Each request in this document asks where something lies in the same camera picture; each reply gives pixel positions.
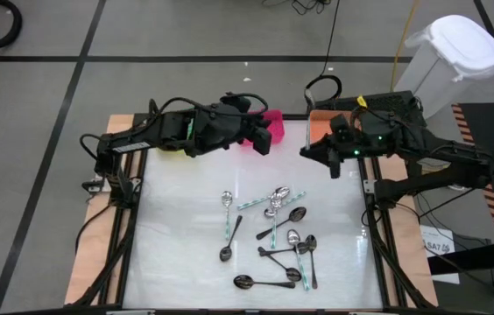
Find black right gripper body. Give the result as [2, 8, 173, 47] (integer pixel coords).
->
[328, 114, 399, 179]

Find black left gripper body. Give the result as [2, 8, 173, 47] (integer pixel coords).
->
[192, 98, 260, 157]

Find pink plastic bin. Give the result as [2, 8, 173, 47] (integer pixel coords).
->
[240, 108, 285, 148]

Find orange plastic bin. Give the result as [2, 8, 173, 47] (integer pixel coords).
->
[308, 109, 360, 145]

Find black computer case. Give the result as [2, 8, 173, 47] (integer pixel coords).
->
[312, 90, 428, 132]

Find yellow plastic bin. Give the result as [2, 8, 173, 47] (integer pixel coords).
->
[154, 114, 195, 155]

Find black hazard-striped floor mat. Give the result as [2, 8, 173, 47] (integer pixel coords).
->
[450, 102, 494, 242]

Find white paper label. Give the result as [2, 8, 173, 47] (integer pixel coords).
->
[420, 225, 461, 285]

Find white lidded trash can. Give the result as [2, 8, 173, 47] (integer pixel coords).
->
[393, 14, 494, 120]

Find black coiled hanging cable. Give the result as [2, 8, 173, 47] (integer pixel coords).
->
[303, 0, 343, 104]

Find yellow hanging cable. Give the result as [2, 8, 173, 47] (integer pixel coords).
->
[389, 0, 420, 94]

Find black tangled floor cable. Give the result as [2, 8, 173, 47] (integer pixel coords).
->
[260, 0, 332, 17]

